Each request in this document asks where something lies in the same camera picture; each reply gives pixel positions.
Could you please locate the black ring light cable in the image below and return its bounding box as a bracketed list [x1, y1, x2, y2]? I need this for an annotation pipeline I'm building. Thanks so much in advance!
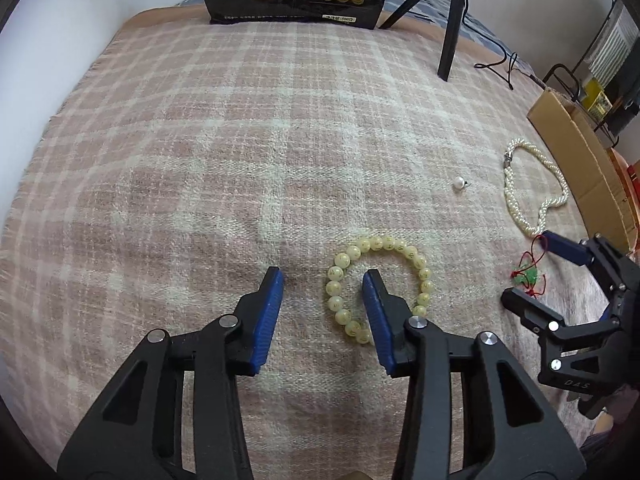
[465, 7, 546, 92]

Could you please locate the white pearl necklace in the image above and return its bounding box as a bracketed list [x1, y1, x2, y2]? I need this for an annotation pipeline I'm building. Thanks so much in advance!
[502, 138, 571, 238]

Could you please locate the shallow cardboard box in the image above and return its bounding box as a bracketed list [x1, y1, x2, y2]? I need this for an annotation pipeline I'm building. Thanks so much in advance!
[526, 87, 640, 261]

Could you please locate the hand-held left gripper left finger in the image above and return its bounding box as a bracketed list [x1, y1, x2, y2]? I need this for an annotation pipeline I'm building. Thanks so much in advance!
[56, 266, 286, 480]

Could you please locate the black tripod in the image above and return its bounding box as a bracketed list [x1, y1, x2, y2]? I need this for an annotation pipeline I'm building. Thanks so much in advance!
[378, 0, 478, 81]

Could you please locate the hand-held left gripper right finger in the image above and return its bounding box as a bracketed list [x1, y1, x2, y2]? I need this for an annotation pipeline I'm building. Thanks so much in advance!
[362, 269, 587, 480]

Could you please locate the grey striped hanging cloth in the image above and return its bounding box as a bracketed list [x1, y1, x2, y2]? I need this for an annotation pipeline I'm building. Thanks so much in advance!
[589, 7, 640, 88]

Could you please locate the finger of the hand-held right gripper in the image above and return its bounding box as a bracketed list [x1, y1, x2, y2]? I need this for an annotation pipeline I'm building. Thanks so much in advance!
[542, 230, 640, 311]
[501, 287, 626, 346]

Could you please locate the yellow bead bracelet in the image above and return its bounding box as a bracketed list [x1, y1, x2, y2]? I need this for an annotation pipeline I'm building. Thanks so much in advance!
[325, 236, 434, 345]

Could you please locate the green pendant with red cord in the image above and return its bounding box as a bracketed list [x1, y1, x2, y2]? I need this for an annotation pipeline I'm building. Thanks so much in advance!
[509, 234, 548, 291]

